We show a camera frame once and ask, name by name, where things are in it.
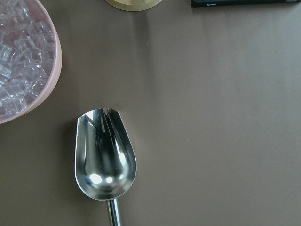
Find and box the black framed glass tray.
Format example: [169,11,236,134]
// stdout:
[190,0,301,8]

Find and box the pink bowl of ice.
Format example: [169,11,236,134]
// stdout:
[0,0,62,123]

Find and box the steel ice scoop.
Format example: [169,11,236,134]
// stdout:
[74,108,137,226]

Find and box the wooden mug tree stand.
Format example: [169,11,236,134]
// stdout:
[105,0,162,12]

